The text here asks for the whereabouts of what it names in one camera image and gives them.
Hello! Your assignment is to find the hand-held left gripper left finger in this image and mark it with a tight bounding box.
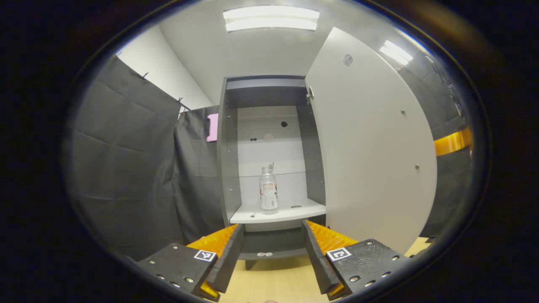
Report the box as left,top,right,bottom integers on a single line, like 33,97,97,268
137,223,245,303

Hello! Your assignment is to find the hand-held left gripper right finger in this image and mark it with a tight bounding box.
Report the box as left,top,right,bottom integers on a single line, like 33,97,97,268
301,220,411,301

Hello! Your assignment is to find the clear plastic bottle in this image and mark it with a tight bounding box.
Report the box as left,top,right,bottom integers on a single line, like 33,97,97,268
259,165,279,213

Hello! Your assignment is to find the light grey cabinet door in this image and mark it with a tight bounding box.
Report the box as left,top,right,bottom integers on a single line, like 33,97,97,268
304,27,438,255

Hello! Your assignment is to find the black backdrop cloth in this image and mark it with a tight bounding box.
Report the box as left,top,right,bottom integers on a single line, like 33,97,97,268
63,55,474,261

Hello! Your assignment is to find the large ceiling light panel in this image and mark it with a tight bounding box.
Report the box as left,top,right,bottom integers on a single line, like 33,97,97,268
223,5,320,32

